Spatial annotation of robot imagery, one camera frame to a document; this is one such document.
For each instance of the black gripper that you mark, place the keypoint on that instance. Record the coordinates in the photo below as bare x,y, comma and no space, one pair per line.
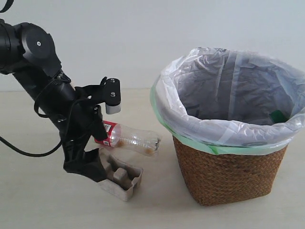
80,123

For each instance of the grey cardboard pulp tray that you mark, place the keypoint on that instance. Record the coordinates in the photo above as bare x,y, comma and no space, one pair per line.
122,179

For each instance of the red label cola bottle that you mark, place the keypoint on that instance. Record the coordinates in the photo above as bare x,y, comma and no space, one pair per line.
137,140

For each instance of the green label water bottle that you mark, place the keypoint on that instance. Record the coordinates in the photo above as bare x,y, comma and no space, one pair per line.
277,117

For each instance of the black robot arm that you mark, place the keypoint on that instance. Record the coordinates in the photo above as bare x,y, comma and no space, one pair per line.
28,53

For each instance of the woven brown waste basket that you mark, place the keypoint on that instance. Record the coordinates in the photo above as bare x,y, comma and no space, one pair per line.
223,179

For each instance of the white plastic bin liner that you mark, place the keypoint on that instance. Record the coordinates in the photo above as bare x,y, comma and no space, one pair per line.
218,101

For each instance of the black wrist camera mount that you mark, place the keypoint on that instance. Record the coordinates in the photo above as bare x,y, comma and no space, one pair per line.
108,92

